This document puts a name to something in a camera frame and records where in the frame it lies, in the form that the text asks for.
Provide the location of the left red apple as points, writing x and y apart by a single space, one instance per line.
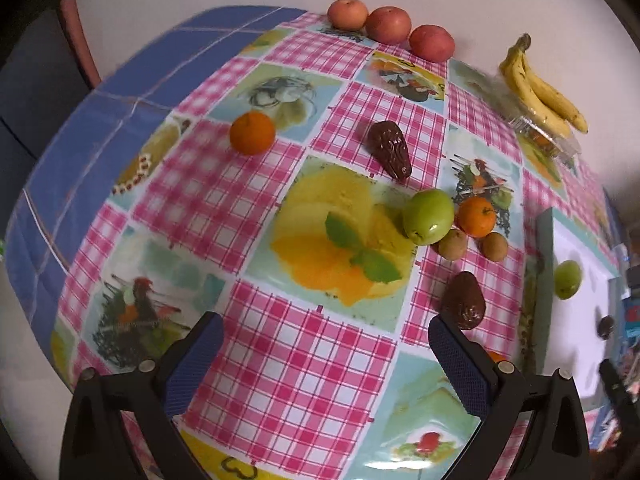
349 15

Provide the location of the white tray teal rim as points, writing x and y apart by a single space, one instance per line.
563 334

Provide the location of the red apple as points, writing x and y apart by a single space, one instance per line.
388 25
432 43
349 15

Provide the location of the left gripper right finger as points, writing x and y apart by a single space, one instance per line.
555 445

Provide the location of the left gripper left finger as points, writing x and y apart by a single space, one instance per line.
95 441

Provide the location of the pink checkered fruit tablecloth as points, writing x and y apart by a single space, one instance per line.
326 370

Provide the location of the orange tangerine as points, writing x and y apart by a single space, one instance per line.
476 216
496 357
252 133

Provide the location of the yellow banana bunch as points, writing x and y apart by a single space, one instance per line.
548 107

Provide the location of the middle red apple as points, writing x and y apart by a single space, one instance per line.
388 25

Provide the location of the right red apple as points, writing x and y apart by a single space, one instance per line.
432 43

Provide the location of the dark brown avocado left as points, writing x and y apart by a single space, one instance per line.
387 144

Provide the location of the green apple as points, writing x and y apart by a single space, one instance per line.
567 279
428 216

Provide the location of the clear plastic container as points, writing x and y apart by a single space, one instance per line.
521 119

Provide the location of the brown kiwi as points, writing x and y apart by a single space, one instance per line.
453 245
494 247

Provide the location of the blue plaid cloth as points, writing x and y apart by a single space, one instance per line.
75 173

